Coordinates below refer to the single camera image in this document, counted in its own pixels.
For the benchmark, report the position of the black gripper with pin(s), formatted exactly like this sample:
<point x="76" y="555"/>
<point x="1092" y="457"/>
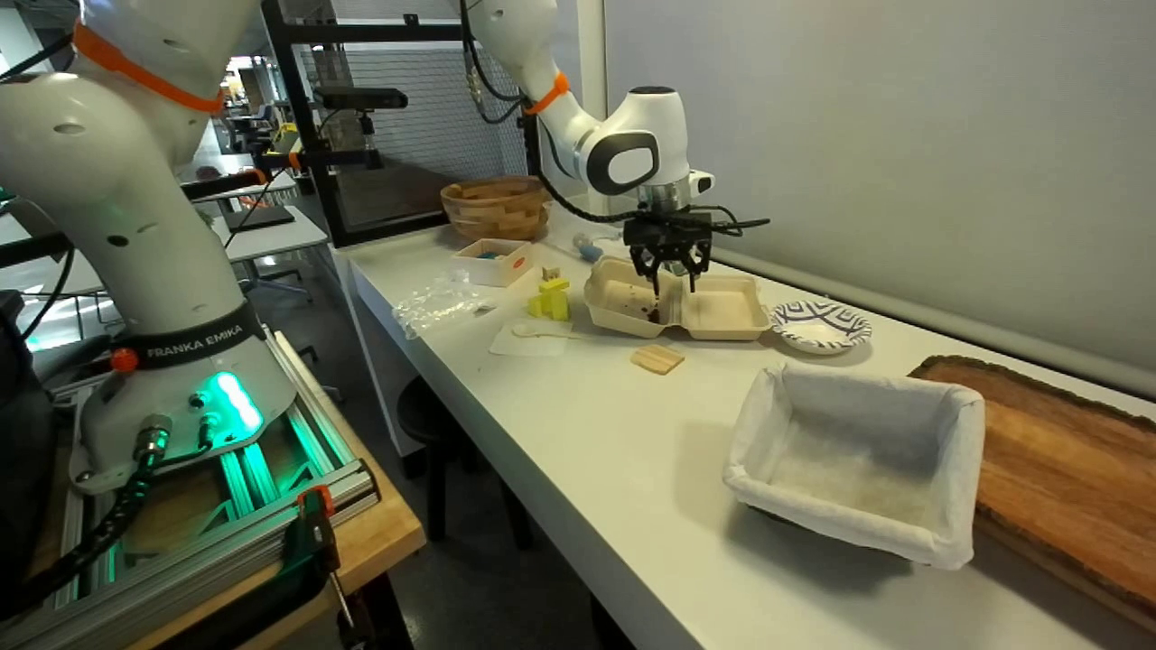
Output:
<point x="668" y="232"/>

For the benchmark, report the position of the beige takeaway clamshell pack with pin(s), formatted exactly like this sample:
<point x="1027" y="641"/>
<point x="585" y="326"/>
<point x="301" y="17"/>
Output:
<point x="725" y="316"/>

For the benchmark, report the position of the small beige wooden block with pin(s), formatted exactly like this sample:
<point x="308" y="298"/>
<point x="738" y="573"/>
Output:
<point x="658" y="359"/>

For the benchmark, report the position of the aluminium robot base stand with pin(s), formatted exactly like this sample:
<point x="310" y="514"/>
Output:
<point x="241" y="481"/>

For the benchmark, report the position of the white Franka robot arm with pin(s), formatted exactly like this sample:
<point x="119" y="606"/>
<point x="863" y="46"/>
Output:
<point x="108" y="193"/>

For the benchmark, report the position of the yellow toy figure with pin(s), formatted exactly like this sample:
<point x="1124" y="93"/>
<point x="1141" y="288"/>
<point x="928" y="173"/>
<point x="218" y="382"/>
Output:
<point x="549" y="298"/>

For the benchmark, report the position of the small wooden box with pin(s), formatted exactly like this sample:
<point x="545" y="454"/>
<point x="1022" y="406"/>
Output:
<point x="498" y="261"/>

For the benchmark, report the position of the woven wicker basket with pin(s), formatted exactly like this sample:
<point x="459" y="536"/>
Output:
<point x="491" y="212"/>

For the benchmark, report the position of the clear plastic bag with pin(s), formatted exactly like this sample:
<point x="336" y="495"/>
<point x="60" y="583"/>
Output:
<point x="438" y="303"/>

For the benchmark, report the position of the white cloth-lined basket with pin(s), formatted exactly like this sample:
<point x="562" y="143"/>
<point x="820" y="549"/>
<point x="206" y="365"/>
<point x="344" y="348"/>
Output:
<point x="861" y="463"/>

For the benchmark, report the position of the wooden workbench top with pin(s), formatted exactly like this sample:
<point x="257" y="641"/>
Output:
<point x="379" y="536"/>

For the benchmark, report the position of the brown wooden tray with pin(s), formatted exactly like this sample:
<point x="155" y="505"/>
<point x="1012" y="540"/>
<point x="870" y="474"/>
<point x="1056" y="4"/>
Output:
<point x="1058" y="481"/>

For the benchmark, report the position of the green orange clamp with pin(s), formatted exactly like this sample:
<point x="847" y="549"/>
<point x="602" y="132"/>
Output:
<point x="315" y="543"/>

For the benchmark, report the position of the black metal shelf frame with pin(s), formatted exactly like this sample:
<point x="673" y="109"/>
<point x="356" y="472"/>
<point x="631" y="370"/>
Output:
<point x="363" y="193"/>

